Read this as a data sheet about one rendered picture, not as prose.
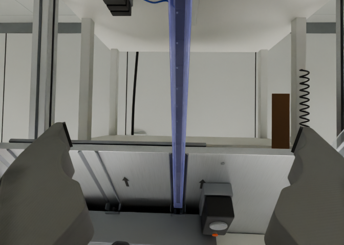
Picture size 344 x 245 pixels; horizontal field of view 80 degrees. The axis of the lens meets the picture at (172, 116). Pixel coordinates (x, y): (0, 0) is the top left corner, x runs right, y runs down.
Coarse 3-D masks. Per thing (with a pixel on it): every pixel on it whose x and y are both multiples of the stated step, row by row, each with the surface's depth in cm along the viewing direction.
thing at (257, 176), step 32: (0, 160) 27; (96, 160) 26; (128, 160) 26; (160, 160) 26; (192, 160) 26; (224, 160) 25; (256, 160) 25; (288, 160) 25; (96, 192) 33; (128, 192) 33; (160, 192) 32; (192, 192) 32; (256, 192) 31; (256, 224) 40
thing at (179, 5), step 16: (176, 0) 12; (176, 16) 12; (176, 32) 13; (176, 48) 14; (176, 64) 15; (176, 80) 16; (176, 96) 17; (176, 112) 18; (176, 128) 20; (176, 144) 21; (176, 160) 24; (176, 176) 26; (176, 192) 29
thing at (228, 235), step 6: (228, 234) 44; (234, 234) 44; (240, 234) 44; (246, 234) 44; (252, 234) 44; (258, 234) 44; (264, 234) 44; (222, 240) 44; (228, 240) 44; (234, 240) 44; (240, 240) 44; (246, 240) 43; (252, 240) 43; (258, 240) 43
